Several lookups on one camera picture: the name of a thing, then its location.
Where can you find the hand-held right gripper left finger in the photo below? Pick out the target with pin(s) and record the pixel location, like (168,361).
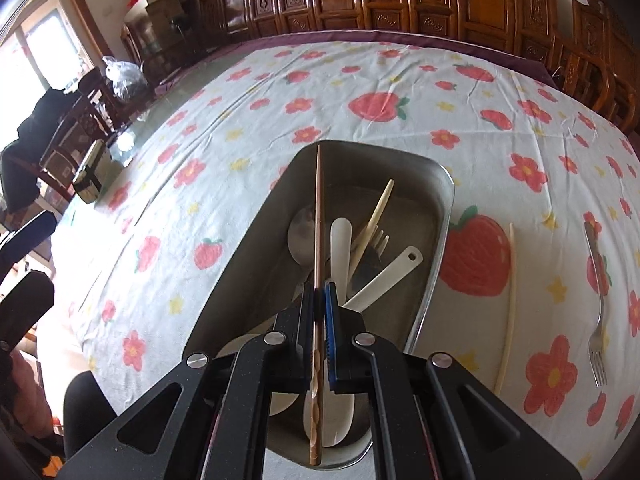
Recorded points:
(309,310)

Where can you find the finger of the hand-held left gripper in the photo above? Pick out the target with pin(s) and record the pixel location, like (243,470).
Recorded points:
(25,305)
(30,230)

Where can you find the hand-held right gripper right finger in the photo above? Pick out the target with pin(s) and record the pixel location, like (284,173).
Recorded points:
(330,325)

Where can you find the metal spoon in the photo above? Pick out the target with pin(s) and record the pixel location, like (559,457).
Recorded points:
(301,235)

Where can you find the brown wooden chopstick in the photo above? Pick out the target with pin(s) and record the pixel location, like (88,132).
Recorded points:
(318,210)

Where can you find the cream chopstick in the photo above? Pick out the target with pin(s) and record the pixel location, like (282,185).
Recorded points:
(511,300)
(382,200)

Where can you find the rectangular metal tray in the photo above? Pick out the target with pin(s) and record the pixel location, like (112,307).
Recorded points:
(415,195)

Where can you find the person's left hand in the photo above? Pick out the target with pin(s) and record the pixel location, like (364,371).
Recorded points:
(32,400)

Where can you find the metal lunch box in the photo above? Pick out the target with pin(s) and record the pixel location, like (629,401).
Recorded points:
(92,172)

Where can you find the black chair seat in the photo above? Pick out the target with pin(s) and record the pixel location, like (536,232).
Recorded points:
(92,410)

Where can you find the black garment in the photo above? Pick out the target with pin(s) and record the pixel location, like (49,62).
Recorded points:
(35,135)

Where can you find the cream plastic fork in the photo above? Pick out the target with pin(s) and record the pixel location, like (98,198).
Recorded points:
(381,242)

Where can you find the dark wooden side chair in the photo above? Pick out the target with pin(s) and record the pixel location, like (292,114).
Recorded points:
(92,110)

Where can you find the wood-framed window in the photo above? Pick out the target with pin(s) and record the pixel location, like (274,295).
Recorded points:
(45,60)

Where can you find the clear plastic bag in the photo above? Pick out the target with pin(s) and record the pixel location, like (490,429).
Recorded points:
(125,77)

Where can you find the strawberry and flower printed tablecloth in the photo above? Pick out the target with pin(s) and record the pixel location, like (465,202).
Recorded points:
(250,125)

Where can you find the glass display cabinet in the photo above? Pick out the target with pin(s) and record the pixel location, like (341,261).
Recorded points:
(155,35)

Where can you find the metal fork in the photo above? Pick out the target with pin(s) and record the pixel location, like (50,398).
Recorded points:
(599,310)

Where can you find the round-armed wooden chair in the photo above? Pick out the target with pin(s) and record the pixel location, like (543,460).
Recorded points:
(580,75)

